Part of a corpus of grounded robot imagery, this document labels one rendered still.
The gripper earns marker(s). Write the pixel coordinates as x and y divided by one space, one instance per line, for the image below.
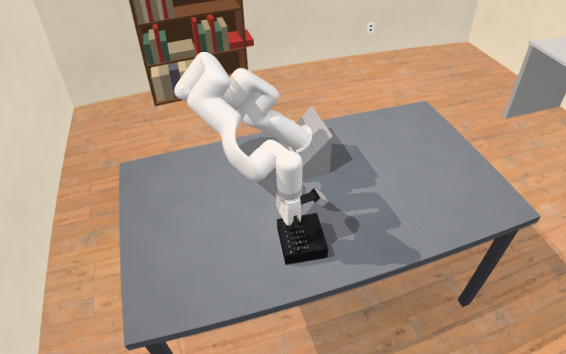
288 209

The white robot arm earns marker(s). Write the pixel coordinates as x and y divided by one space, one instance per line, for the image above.
206 87

